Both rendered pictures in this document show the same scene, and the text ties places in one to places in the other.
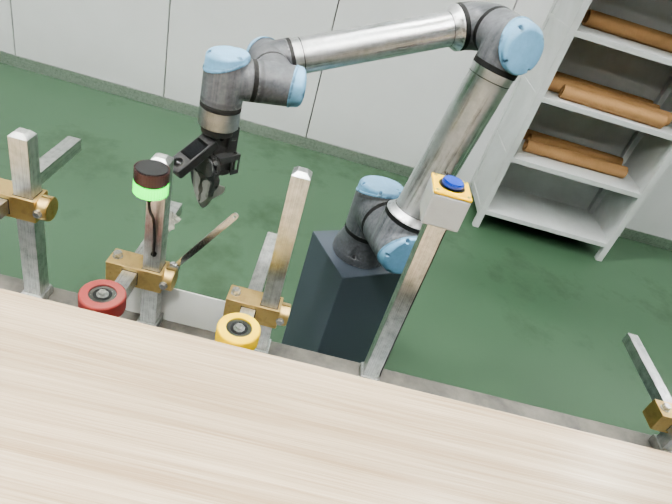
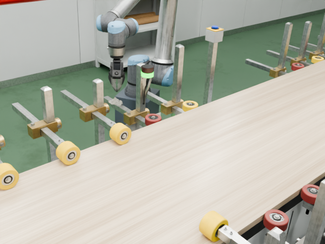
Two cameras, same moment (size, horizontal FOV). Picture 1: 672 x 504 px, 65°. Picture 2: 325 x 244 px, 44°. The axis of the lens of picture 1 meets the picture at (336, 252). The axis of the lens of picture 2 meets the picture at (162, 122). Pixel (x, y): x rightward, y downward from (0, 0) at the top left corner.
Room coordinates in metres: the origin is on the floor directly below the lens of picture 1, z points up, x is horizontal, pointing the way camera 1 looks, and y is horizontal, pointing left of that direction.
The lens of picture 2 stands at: (-0.73, 1.37, 1.82)
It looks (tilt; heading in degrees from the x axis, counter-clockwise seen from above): 29 degrees down; 323
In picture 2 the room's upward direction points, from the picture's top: 3 degrees clockwise
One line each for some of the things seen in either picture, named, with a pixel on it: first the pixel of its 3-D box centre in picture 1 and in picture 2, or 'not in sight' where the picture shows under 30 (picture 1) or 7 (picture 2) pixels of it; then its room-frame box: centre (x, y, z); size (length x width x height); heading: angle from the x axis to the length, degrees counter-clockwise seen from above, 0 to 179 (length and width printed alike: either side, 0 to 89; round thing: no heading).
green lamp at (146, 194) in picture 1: (151, 186); (147, 73); (0.77, 0.34, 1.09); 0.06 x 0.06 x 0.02
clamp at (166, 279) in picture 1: (142, 272); (137, 115); (0.81, 0.37, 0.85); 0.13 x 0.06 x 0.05; 95
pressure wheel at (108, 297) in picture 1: (102, 314); (153, 127); (0.67, 0.37, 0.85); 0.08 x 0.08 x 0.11
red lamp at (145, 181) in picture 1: (151, 173); (147, 68); (0.77, 0.34, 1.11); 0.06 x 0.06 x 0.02
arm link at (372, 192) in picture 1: (376, 207); (139, 68); (1.49, -0.08, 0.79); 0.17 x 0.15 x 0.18; 29
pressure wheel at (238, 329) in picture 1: (235, 346); (189, 113); (0.69, 0.13, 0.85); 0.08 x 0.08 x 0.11
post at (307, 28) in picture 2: not in sight; (302, 53); (0.96, -1.14, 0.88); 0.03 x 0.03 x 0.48; 5
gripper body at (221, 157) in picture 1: (216, 149); (116, 64); (1.08, 0.33, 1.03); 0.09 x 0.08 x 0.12; 149
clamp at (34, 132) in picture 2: not in sight; (45, 127); (0.77, 0.87, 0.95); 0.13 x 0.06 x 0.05; 95
